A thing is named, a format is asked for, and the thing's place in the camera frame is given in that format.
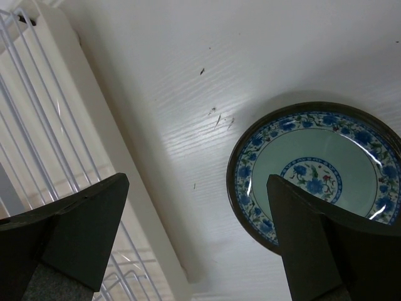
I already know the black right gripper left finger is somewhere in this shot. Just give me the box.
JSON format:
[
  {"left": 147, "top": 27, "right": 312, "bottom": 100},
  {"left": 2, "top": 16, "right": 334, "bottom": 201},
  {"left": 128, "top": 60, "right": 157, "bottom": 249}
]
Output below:
[{"left": 1, "top": 173, "right": 129, "bottom": 300}]

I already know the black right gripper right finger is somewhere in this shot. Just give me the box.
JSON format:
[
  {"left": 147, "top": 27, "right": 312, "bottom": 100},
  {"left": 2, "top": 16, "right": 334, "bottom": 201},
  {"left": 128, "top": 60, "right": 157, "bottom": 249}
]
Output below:
[{"left": 266, "top": 175, "right": 400, "bottom": 300}]

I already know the blue patterned plate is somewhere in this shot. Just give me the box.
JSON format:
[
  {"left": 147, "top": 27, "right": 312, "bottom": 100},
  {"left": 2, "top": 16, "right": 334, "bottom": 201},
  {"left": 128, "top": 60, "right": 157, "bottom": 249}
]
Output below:
[{"left": 226, "top": 102, "right": 400, "bottom": 254}]

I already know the white wire dish rack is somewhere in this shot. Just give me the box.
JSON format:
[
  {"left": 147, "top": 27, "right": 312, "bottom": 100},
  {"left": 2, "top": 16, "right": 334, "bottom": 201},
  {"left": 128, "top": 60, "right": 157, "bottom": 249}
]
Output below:
[{"left": 0, "top": 0, "right": 195, "bottom": 301}]

